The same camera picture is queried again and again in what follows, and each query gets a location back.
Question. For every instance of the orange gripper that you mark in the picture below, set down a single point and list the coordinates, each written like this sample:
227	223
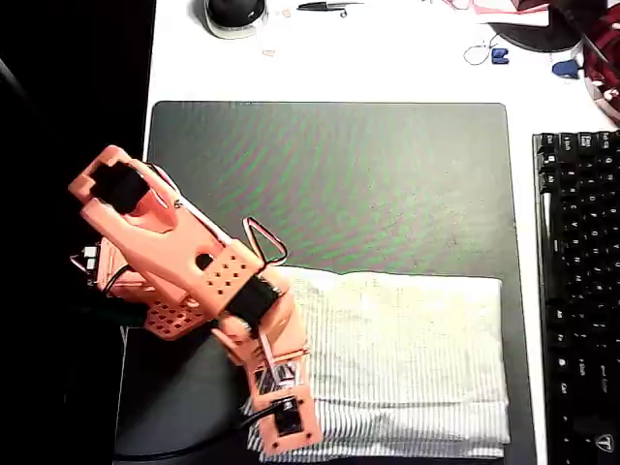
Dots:
255	388

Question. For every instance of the striped grey cloth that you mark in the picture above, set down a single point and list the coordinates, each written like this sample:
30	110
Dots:
412	339

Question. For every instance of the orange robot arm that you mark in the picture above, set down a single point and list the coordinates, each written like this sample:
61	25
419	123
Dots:
160	247

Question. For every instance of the black desk mat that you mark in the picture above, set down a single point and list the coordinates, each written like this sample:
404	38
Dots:
339	169

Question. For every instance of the black keyboard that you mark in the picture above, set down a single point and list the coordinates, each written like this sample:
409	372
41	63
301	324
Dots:
581	290

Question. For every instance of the black silver computer mouse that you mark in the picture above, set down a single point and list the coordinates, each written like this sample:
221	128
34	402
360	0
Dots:
235	14

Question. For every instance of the black thread snips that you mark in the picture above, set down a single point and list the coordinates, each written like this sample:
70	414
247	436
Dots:
315	6

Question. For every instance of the blue plastic clip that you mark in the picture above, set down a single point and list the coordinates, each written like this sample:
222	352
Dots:
496	57

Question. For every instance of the blue plastic piece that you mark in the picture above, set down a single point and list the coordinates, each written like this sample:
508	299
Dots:
564	69

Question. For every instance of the black round disc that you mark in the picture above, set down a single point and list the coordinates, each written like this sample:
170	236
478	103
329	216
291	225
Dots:
533	36

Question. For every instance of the red paper sheets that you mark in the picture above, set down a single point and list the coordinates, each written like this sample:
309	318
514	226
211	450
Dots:
508	12

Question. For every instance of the red patterned cloth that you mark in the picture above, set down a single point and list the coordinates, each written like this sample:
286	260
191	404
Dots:
610	48

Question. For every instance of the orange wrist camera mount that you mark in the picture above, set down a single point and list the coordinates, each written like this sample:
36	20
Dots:
310	426

